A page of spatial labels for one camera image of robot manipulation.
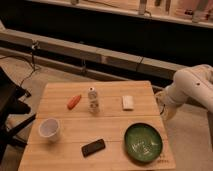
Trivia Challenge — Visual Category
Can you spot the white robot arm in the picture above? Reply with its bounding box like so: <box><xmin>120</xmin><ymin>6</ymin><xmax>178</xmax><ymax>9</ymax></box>
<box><xmin>155</xmin><ymin>64</ymin><xmax>213</xmax><ymax>120</ymax></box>

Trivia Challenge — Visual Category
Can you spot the white plastic bottle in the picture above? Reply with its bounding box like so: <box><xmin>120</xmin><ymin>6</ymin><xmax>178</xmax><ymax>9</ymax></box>
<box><xmin>88</xmin><ymin>87</ymin><xmax>99</xmax><ymax>114</ymax></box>

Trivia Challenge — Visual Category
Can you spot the white sponge block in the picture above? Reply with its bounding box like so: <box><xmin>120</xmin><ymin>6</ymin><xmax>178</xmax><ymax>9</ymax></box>
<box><xmin>122</xmin><ymin>95</ymin><xmax>134</xmax><ymax>110</ymax></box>

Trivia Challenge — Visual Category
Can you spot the orange carrot toy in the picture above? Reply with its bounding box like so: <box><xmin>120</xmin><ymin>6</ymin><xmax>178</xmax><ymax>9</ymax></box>
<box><xmin>67</xmin><ymin>95</ymin><xmax>81</xmax><ymax>110</ymax></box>

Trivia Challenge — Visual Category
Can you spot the black smartphone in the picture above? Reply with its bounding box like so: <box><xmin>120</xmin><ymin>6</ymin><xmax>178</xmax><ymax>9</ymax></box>
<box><xmin>81</xmin><ymin>139</ymin><xmax>105</xmax><ymax>157</ymax></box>

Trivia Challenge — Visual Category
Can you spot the green bowl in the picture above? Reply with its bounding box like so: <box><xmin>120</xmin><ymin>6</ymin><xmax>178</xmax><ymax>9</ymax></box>
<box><xmin>124</xmin><ymin>123</ymin><xmax>163</xmax><ymax>163</ymax></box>

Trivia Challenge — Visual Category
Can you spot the white cup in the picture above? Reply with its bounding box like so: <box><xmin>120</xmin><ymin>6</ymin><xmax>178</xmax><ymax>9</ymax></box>
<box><xmin>38</xmin><ymin>118</ymin><xmax>60</xmax><ymax>142</ymax></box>

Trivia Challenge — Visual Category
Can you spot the black chair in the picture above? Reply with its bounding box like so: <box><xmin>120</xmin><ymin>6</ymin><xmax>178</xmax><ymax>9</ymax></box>
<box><xmin>0</xmin><ymin>67</ymin><xmax>36</xmax><ymax>162</ymax></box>

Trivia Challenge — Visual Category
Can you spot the black floor cable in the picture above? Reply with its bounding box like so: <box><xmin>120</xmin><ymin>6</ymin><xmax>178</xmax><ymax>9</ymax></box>
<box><xmin>0</xmin><ymin>54</ymin><xmax>41</xmax><ymax>88</ymax></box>

